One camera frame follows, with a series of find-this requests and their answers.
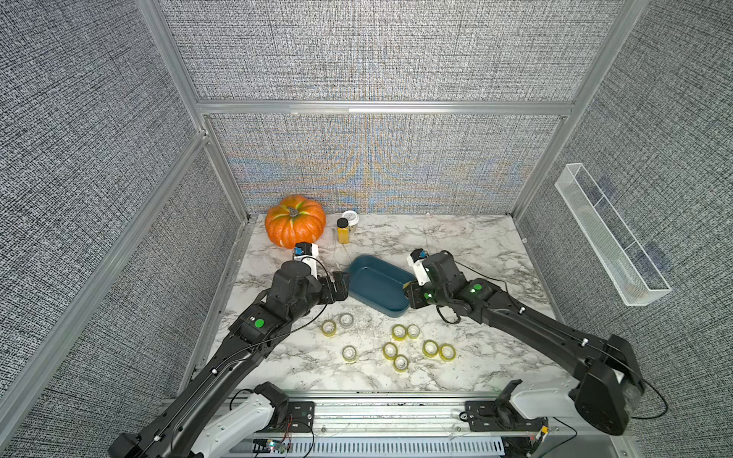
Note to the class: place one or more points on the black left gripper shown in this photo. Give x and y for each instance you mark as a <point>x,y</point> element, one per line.
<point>341,289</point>

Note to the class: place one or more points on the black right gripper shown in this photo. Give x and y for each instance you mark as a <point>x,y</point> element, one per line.
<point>413,289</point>

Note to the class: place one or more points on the teal storage box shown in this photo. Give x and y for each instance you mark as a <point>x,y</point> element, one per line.
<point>379,285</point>

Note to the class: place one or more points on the grey clear tape roll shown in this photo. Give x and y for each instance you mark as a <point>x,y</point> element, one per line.
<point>346,320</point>

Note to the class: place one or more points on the yellow tape roll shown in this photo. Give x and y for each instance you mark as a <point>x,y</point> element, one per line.
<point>430,349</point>
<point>328,328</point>
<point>400,363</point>
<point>413,331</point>
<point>390,351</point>
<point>349,354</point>
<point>399,333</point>
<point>447,352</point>

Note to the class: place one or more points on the yellow tape roll bottom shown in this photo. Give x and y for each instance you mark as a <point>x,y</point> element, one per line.
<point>400,363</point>

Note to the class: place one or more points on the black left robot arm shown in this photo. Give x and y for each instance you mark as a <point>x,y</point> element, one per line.
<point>252,337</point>

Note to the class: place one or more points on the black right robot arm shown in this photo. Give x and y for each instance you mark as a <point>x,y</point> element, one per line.
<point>610,384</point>

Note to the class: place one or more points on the yellow jar black lid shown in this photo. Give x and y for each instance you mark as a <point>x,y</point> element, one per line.
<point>343,231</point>

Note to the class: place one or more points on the white lidded jar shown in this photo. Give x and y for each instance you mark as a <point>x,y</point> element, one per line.
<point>352,218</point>

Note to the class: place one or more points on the orange decorative pumpkin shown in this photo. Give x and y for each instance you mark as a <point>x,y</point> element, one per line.
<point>294,220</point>

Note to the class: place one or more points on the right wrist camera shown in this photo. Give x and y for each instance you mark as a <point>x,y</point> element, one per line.
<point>416,260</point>

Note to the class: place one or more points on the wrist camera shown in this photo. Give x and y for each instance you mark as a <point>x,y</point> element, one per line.
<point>307,253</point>
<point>416,260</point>

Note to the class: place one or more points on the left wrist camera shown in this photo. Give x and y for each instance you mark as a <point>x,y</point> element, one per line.
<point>307,253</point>

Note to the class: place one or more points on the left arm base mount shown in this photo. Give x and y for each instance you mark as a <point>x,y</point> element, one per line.
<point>263,409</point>

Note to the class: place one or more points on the aluminium frame rails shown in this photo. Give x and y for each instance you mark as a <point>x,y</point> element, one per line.
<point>138,136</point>

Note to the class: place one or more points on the clear acrylic wall shelf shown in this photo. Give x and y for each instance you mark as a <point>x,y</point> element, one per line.
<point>635,276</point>

